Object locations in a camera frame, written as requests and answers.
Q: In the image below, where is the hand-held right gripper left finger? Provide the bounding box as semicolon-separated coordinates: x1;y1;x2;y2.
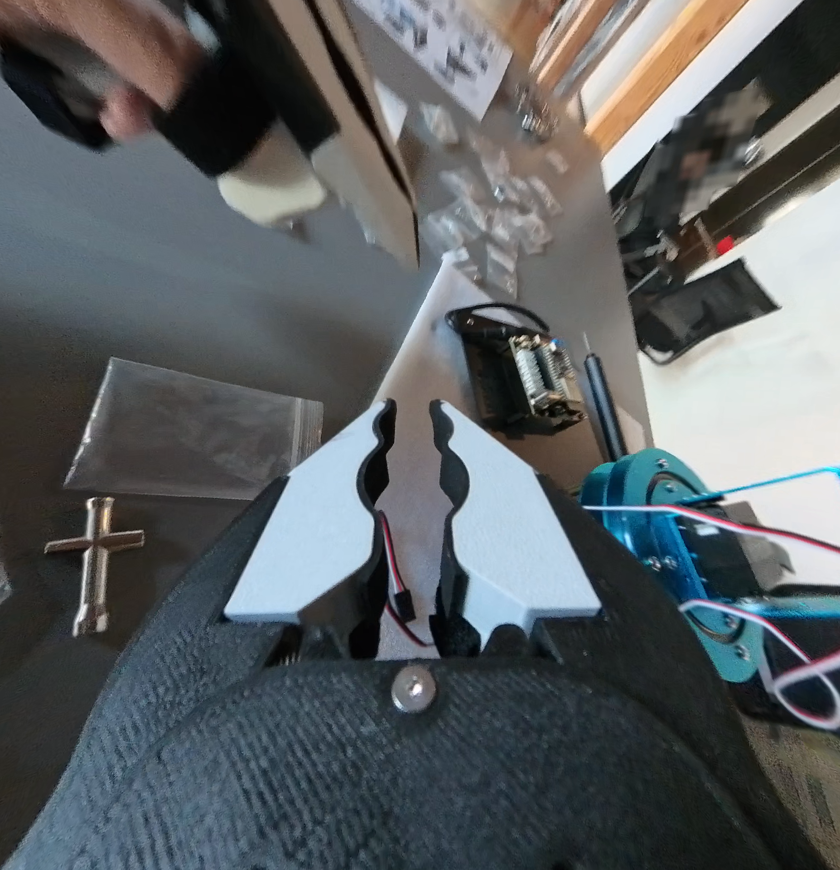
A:
222;398;399;640

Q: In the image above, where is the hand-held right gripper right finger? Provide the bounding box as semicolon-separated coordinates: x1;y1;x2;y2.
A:
430;398;604;650

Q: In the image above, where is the blue toy robot arm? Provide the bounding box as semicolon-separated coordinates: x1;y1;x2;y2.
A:
454;319;840;721

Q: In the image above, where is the black electric screwdriver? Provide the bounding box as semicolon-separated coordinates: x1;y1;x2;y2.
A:
582;332;630;463

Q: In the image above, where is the person's left hand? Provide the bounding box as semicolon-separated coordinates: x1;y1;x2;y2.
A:
0;0;207;142

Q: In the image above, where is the open cardboard box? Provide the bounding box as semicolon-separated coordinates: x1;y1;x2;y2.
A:
267;0;421;269

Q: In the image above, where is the empty clear zip bag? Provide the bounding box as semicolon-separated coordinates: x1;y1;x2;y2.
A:
63;357;324;503

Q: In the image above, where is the robot control circuit board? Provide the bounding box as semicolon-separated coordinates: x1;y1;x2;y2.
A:
505;333;587;425

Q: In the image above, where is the metal cross wrench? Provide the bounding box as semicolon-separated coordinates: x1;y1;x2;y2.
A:
44;496;145;638

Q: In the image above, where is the white foam mat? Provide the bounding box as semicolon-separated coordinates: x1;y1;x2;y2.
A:
376;251;840;870

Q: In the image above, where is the group of small parts bags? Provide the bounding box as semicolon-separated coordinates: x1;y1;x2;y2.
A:
420;102;570;300

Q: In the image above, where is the printed instruction sheet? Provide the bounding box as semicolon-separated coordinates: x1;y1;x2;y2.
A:
355;0;515;122

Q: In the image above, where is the wooden pillar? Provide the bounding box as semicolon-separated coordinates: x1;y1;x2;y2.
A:
583;0;747;154

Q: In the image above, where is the black power cable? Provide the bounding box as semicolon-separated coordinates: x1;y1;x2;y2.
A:
446;302;551;337

